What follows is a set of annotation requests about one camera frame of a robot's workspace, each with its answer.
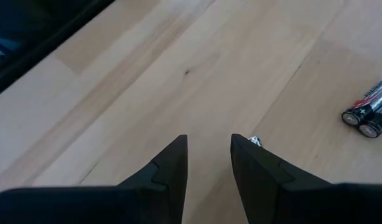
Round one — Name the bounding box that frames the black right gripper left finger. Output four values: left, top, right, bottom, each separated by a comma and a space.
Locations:
0, 134, 189, 224

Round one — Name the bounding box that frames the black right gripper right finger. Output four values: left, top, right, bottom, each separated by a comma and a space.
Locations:
230, 133, 382, 224

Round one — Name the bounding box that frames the black aluminium table frame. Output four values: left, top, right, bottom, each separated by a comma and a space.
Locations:
0, 0, 116, 100

